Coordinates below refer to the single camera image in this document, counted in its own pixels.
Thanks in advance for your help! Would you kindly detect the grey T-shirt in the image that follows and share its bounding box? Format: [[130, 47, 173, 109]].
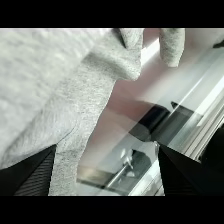
[[0, 28, 186, 197]]

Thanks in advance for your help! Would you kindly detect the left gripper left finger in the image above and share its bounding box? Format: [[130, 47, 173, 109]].
[[0, 144, 57, 197]]

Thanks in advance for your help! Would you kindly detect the silver frame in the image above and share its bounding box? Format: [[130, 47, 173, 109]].
[[129, 96, 224, 197]]

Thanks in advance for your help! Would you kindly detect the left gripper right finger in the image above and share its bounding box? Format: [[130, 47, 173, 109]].
[[157, 144, 224, 197]]

